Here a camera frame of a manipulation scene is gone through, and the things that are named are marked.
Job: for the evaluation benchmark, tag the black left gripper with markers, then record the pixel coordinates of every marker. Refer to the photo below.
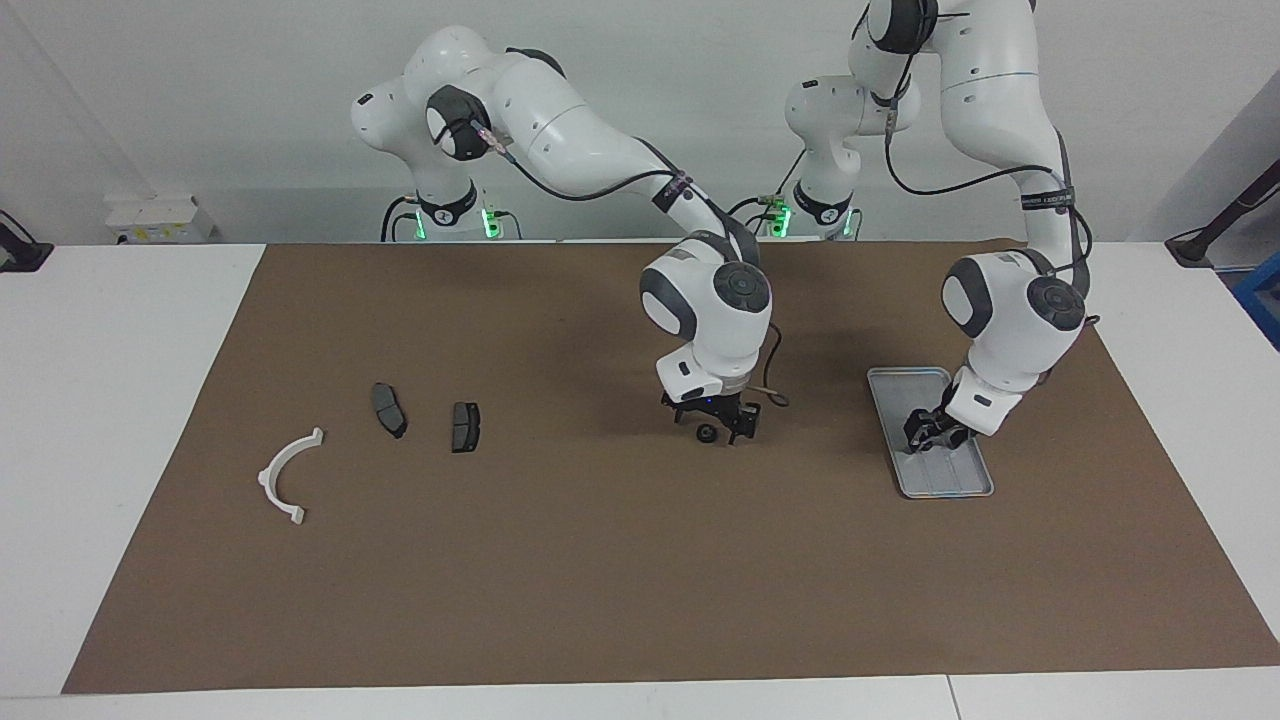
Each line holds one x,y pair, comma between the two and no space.
935,425

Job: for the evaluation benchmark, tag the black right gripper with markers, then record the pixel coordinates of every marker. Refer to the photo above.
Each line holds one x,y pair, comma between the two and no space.
715,407

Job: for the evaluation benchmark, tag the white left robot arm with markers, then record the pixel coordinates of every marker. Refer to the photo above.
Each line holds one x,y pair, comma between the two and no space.
1000,100

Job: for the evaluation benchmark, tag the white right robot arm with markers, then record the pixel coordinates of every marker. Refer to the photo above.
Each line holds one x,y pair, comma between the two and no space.
560,130

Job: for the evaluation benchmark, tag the silver metal tray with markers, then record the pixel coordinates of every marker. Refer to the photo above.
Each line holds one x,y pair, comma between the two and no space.
950,480

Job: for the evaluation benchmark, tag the rectangular dark grey brake pad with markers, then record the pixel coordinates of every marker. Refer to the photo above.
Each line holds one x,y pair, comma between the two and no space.
466,428

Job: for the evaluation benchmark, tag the brown table mat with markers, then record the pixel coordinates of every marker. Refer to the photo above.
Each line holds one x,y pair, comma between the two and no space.
500,580

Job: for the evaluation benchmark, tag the curved dark grey brake pad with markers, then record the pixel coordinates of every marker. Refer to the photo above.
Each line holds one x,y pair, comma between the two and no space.
387,405

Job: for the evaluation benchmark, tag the blue crate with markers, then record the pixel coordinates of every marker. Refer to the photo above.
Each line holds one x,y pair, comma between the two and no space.
1262,300

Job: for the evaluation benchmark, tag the white box with labels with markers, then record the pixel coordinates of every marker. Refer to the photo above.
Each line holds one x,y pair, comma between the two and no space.
160,218

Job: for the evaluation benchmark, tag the black table clamp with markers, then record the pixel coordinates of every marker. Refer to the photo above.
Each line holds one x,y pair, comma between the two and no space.
20,255

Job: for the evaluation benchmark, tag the white semicircular bracket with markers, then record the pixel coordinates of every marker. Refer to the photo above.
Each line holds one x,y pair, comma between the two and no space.
266,482

